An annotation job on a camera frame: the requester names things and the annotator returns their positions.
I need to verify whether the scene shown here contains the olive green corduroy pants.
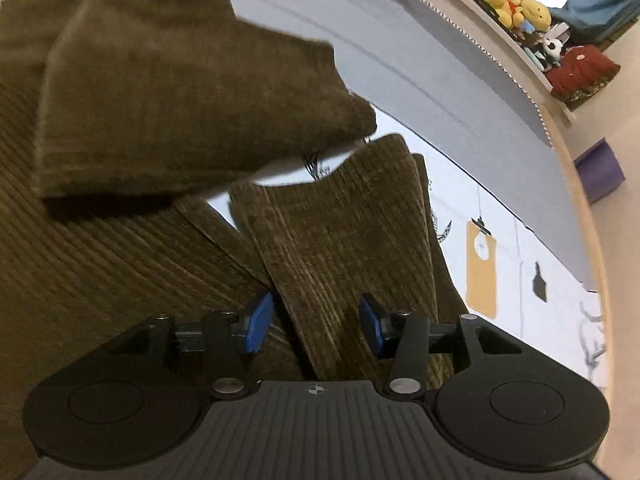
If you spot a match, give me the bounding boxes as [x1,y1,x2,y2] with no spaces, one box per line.
[1,0,465,479]

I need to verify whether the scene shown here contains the grey printed bed sheet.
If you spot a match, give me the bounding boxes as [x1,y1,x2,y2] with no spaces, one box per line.
[231,0,612,388]

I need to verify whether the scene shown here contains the purple box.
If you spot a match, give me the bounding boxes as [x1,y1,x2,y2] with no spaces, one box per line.
[574,139,626,204]

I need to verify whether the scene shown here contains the panda plush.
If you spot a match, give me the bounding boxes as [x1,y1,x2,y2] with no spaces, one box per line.
[539,38,564,70]

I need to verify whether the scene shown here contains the dark red cushion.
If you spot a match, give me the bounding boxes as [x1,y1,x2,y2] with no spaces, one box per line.
[547,44,620,103]

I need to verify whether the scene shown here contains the yellow bear plush toys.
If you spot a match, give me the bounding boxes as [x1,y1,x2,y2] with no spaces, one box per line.
[473,0,552,34]

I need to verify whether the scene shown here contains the blue curtain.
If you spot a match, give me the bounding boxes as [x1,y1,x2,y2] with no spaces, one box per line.
[549,0,639,44]

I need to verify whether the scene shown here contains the wooden bed frame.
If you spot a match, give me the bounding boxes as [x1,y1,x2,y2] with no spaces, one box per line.
[399,0,612,391]

